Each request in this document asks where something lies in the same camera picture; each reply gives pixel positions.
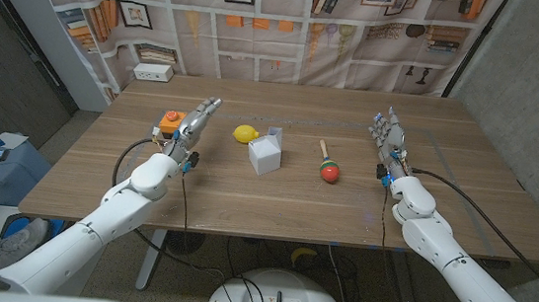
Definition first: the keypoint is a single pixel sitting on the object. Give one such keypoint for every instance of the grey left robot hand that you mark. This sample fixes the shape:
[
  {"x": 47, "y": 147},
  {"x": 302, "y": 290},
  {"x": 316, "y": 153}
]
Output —
[{"x": 189, "y": 131}]

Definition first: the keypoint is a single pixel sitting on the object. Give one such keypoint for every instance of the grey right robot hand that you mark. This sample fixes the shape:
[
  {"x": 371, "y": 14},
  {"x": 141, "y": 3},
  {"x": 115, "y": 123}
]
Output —
[{"x": 392, "y": 140}]

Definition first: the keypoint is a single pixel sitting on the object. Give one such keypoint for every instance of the white milk carton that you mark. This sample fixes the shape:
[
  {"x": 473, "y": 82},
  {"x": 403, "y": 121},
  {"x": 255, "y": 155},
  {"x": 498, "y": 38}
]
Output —
[{"x": 265, "y": 155}]

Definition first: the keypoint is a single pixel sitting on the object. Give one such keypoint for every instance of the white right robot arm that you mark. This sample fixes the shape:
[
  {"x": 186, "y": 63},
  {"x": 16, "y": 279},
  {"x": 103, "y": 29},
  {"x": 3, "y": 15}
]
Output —
[{"x": 470, "y": 279}]

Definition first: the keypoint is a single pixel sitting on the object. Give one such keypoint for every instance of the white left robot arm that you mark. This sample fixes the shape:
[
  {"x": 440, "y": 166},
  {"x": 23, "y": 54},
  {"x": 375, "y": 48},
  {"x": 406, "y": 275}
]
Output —
[{"x": 93, "y": 233}]

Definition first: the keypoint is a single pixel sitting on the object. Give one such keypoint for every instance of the orange box with red button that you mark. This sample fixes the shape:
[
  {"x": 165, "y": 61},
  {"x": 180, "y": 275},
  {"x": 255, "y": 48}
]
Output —
[{"x": 170, "y": 122}]

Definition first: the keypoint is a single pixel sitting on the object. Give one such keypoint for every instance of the yellow toy lemon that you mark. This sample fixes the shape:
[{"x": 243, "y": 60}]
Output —
[{"x": 245, "y": 134}]

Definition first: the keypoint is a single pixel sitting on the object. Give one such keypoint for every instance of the white power strip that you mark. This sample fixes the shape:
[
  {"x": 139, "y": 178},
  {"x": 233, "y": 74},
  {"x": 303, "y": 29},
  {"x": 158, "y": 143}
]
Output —
[{"x": 152, "y": 72}]

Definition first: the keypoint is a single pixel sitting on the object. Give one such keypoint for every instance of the black round floor fan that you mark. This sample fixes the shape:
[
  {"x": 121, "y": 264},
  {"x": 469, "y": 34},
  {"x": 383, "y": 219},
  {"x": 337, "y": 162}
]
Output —
[{"x": 185, "y": 242}]

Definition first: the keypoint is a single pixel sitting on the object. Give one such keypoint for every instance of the black backdrop stand pole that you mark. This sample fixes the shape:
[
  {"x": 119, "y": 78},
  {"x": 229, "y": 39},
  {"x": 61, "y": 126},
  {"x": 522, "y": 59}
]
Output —
[{"x": 475, "y": 47}]

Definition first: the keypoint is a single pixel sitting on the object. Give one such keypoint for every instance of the printed bookshelf backdrop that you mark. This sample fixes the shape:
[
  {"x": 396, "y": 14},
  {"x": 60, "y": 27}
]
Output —
[{"x": 280, "y": 43}]

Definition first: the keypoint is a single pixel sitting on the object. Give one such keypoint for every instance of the white table leg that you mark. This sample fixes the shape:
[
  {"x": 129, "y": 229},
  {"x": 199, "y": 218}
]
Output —
[{"x": 151, "y": 258}]

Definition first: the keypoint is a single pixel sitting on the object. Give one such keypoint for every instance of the grey table leg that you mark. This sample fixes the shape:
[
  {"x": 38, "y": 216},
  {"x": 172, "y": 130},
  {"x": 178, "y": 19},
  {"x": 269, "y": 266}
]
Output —
[{"x": 404, "y": 283}]

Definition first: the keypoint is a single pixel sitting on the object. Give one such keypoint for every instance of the yellow object under table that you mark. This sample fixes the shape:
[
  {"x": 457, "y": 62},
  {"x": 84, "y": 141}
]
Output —
[{"x": 303, "y": 253}]

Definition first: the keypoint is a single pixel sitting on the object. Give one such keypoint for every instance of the white robot torso base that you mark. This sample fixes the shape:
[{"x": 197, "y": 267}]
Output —
[{"x": 280, "y": 296}]

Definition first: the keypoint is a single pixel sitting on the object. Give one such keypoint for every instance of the blue-grey storage bin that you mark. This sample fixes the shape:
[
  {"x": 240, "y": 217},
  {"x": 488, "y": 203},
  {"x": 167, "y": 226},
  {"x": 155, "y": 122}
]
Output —
[{"x": 3, "y": 185}]

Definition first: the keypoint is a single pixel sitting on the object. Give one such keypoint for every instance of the grey sneaker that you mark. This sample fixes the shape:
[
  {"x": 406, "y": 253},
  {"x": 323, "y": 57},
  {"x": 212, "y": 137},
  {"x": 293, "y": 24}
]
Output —
[{"x": 17, "y": 243}]

